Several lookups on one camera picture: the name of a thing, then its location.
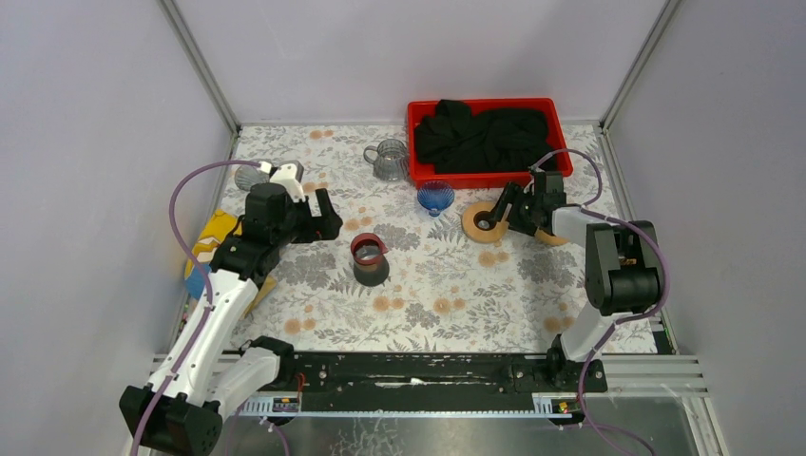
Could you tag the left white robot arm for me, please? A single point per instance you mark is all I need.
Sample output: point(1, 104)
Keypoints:
point(182, 407)

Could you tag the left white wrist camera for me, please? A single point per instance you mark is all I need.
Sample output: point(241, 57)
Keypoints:
point(288, 174)

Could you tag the floral table mat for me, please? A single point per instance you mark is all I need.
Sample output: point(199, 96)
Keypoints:
point(444, 292)

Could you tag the black cloth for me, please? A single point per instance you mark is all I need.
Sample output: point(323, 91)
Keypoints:
point(454, 140)

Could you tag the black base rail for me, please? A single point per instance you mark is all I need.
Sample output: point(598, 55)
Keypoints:
point(427, 382)

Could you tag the dark glass carafe red rim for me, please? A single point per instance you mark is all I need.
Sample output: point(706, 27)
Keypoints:
point(370, 265)

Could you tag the yellow blue cartoon book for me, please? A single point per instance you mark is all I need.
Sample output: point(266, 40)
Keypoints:
point(208, 242)

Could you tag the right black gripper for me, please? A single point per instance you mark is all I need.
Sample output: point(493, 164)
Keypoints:
point(508, 197)

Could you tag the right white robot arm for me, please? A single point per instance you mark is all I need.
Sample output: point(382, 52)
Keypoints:
point(623, 273)

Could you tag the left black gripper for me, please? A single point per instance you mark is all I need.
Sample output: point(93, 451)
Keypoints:
point(316, 222)

